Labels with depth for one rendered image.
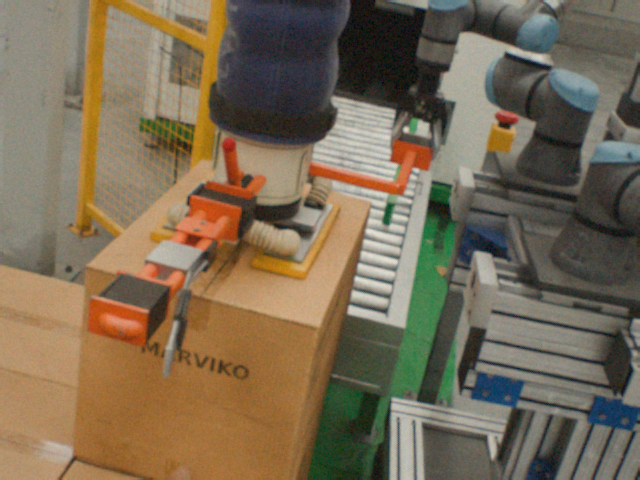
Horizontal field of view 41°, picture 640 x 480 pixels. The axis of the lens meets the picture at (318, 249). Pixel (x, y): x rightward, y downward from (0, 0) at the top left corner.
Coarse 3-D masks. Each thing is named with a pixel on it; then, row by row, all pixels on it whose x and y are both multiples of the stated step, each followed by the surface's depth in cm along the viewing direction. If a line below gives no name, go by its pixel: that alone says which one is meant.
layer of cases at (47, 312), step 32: (0, 288) 204; (32, 288) 207; (64, 288) 210; (0, 320) 192; (32, 320) 194; (64, 320) 197; (0, 352) 181; (32, 352) 183; (64, 352) 186; (0, 384) 172; (32, 384) 174; (64, 384) 176; (0, 416) 163; (32, 416) 165; (64, 416) 166; (320, 416) 213; (0, 448) 155; (32, 448) 157; (64, 448) 158
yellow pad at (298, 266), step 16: (320, 208) 173; (336, 208) 176; (320, 224) 166; (304, 240) 158; (320, 240) 160; (256, 256) 150; (272, 256) 151; (288, 256) 151; (304, 256) 152; (272, 272) 149; (288, 272) 148; (304, 272) 148
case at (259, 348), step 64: (128, 256) 145; (320, 256) 159; (192, 320) 140; (256, 320) 137; (320, 320) 138; (128, 384) 148; (192, 384) 145; (256, 384) 142; (320, 384) 171; (128, 448) 153; (192, 448) 150; (256, 448) 147
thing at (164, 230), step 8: (208, 176) 179; (184, 200) 166; (160, 224) 154; (168, 224) 154; (152, 232) 151; (160, 232) 151; (168, 232) 152; (152, 240) 152; (160, 240) 151; (168, 240) 151
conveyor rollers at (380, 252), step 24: (336, 96) 416; (336, 120) 382; (360, 120) 389; (384, 120) 396; (336, 144) 349; (360, 144) 356; (384, 144) 364; (360, 168) 332; (384, 168) 332; (336, 192) 300; (360, 192) 307; (408, 192) 314; (384, 240) 273; (360, 264) 251; (384, 264) 257; (360, 288) 241; (384, 288) 241; (384, 312) 233
